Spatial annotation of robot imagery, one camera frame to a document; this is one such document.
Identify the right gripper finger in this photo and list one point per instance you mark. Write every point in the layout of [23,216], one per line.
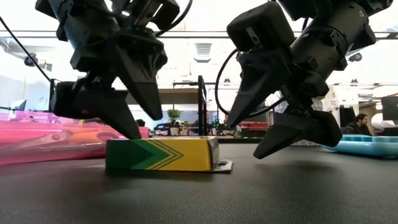
[261,77]
[304,127]

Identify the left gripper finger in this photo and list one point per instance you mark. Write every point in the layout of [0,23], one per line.
[143,90]
[93,105]

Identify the pink transparent pencil case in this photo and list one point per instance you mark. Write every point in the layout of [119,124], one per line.
[31,149]

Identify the yellow green crayon box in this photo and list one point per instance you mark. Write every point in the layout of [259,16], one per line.
[186,155]

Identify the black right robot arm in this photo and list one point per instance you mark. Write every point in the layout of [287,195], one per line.
[339,25]

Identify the person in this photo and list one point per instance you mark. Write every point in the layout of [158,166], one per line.
[140,123]
[359,124]

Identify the wooden shelf board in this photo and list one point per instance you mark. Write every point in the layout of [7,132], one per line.
[180,96]

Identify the small potted green plant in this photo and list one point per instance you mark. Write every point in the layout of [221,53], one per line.
[174,114]

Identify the red storage bin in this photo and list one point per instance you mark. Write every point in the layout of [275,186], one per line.
[255,125]

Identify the light blue plastic tray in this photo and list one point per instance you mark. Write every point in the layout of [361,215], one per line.
[373,146]

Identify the white round object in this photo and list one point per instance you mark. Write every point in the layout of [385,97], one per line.
[377,121]

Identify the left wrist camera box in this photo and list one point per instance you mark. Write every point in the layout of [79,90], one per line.
[155,12]

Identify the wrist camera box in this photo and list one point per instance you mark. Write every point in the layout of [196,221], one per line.
[261,25]
[155,12]

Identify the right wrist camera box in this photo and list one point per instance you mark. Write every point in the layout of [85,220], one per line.
[261,25]

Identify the black ceiling camera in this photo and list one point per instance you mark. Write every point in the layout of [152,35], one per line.
[30,60]
[355,57]

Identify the black frame post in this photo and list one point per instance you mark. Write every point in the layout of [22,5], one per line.
[202,105]

